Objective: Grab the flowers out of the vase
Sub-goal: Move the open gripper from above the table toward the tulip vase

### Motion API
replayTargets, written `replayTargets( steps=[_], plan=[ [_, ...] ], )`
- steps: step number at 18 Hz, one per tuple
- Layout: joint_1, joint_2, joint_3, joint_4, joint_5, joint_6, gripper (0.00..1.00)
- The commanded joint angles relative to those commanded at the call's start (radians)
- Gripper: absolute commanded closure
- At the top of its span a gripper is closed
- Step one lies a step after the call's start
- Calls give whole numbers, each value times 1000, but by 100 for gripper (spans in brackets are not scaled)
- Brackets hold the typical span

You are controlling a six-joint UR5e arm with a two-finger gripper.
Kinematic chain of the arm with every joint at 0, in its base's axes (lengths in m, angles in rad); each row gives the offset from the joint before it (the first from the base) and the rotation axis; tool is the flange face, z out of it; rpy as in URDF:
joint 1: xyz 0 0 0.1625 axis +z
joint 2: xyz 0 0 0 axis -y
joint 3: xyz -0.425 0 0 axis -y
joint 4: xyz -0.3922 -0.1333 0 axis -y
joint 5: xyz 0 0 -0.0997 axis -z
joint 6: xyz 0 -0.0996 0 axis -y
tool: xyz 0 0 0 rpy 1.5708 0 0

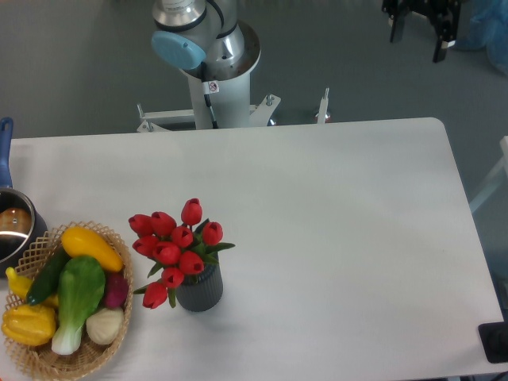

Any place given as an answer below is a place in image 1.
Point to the white garlic bulb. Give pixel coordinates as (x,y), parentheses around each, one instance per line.
(104,325)

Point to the red tulip bouquet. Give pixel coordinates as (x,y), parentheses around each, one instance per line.
(177,248)

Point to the dark grey ribbed vase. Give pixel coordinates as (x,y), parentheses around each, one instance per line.
(201,292)

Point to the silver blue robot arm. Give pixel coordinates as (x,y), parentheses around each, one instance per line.
(202,38)

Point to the blue handled saucepan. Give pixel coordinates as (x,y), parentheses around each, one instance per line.
(21,224)

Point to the yellow bell pepper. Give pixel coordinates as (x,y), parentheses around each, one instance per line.
(29,325)

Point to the black stand in background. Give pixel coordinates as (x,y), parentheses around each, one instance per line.
(443,16)

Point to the green bok choy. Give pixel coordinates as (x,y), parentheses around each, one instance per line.
(81,287)

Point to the woven wicker basket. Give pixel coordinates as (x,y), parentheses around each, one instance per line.
(41,363)

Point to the white frame at right edge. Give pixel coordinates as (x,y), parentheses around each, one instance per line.
(492,181)

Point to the blue plastic bag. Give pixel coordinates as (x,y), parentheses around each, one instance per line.
(488,31)

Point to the small yellow gourd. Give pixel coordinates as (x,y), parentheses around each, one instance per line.
(20,286)

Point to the dark green cucumber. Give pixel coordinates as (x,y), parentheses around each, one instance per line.
(46,282)

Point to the black device at table edge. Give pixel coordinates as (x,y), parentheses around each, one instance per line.
(494,341)

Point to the yellow squash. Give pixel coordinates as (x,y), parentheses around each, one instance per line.
(79,241)

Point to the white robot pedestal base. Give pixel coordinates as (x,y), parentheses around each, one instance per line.
(220,89)

